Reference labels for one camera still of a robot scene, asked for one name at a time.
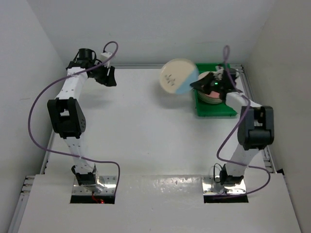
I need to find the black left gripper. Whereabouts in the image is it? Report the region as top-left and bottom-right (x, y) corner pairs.
(89, 61), (117, 87)

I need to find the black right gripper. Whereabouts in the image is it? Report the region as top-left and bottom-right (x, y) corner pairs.
(190, 72), (224, 96)

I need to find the cream plate pink section back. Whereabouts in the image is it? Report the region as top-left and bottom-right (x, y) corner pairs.
(196, 71), (225, 102)

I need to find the cream plate blue section back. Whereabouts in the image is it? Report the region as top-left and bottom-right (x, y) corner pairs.
(159, 59), (199, 95)

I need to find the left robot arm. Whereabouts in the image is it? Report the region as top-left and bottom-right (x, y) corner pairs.
(47, 48), (117, 192)

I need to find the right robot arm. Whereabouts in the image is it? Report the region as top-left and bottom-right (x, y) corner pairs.
(190, 66), (274, 186)

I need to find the green plastic bin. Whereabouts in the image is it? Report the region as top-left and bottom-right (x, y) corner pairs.
(194, 63), (237, 117)

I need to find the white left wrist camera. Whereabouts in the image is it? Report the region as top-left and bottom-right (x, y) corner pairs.
(99, 51), (113, 63)

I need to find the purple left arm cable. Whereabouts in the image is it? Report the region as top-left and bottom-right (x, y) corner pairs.
(28, 41), (121, 196)

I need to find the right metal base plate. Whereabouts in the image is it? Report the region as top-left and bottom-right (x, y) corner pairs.
(202, 176), (246, 196)

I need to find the metal base plate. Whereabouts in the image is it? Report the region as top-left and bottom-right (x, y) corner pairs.
(202, 176), (246, 196)
(72, 176), (117, 196)

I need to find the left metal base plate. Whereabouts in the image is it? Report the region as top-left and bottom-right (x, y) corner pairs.
(72, 176), (117, 196)

